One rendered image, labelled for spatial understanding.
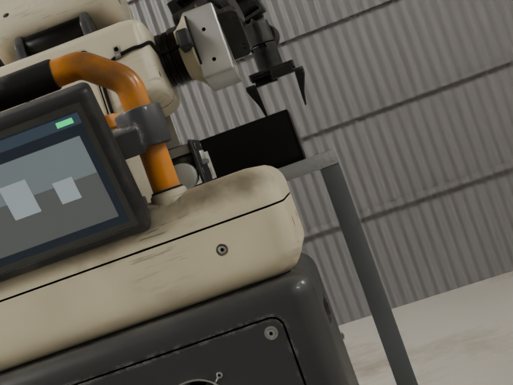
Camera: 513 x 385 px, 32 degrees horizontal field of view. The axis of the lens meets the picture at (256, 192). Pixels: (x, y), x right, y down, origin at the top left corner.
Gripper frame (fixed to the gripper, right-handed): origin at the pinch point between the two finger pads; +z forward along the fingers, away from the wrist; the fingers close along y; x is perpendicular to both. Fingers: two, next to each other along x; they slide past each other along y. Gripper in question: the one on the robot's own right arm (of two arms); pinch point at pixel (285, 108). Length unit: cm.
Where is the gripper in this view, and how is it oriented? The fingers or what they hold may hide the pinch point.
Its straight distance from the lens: 195.7
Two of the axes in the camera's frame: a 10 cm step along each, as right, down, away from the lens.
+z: 3.4, 9.4, 0.1
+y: -9.4, 3.4, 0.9
